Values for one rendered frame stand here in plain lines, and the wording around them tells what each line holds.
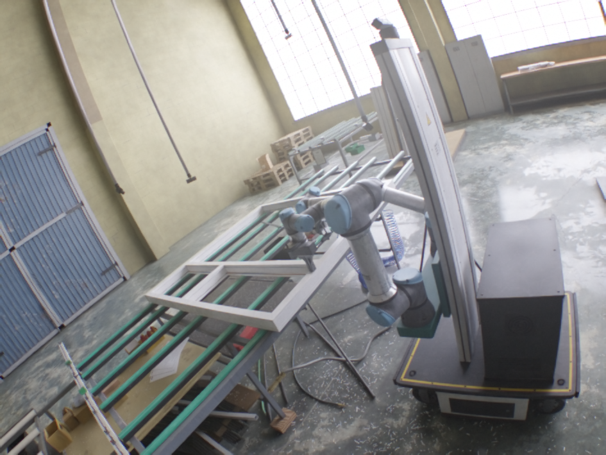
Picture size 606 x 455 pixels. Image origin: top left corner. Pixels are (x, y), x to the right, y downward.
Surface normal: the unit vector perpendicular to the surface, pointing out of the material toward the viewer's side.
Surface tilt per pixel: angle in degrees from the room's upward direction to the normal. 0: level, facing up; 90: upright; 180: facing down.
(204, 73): 90
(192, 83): 90
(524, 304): 90
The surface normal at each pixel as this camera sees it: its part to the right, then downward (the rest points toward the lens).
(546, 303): -0.53, 0.50
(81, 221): 0.74, -0.08
